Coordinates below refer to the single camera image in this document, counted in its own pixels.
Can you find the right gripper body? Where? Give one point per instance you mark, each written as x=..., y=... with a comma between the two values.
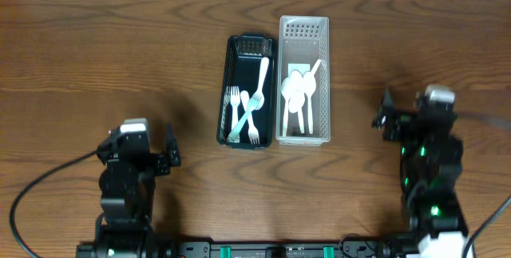
x=394, y=120

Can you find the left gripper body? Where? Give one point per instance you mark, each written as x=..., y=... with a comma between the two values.
x=160, y=159

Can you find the white fork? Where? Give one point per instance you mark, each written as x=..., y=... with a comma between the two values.
x=234, y=134
x=235, y=102
x=253, y=133

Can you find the white spoon bowl down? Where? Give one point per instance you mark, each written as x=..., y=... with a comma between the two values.
x=309, y=89

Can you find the black plastic basket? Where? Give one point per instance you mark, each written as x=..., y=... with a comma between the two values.
x=241, y=68

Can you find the white spoon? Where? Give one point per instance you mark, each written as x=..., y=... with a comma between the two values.
x=296, y=106
x=287, y=90
x=263, y=67
x=297, y=77

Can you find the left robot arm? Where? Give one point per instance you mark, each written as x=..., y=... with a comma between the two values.
x=127, y=190

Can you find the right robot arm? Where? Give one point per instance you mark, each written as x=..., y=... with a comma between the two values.
x=430, y=164

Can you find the clear plastic basket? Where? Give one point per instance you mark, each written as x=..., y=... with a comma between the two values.
x=302, y=41

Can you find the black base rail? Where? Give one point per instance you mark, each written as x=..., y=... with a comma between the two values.
x=275, y=250

